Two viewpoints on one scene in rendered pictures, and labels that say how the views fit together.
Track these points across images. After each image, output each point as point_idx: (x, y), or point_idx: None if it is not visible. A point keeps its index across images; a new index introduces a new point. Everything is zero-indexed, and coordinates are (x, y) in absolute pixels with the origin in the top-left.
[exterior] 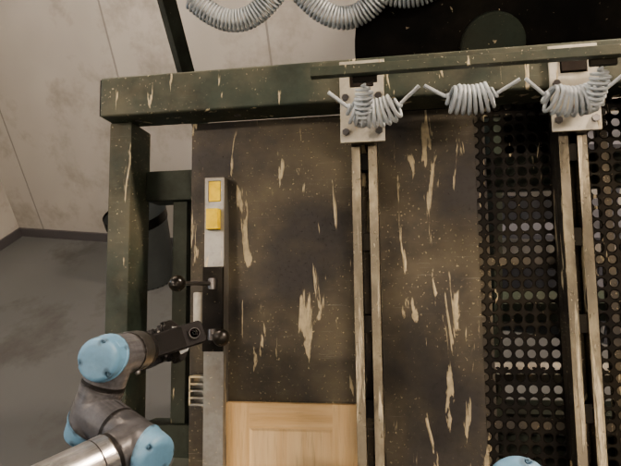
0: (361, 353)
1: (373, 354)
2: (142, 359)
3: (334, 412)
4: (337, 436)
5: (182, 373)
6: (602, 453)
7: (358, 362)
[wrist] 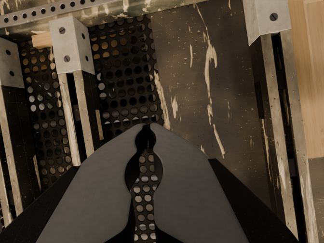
0: (309, 224)
1: (295, 225)
2: None
3: (319, 149)
4: (313, 126)
5: None
6: (75, 159)
7: (312, 215)
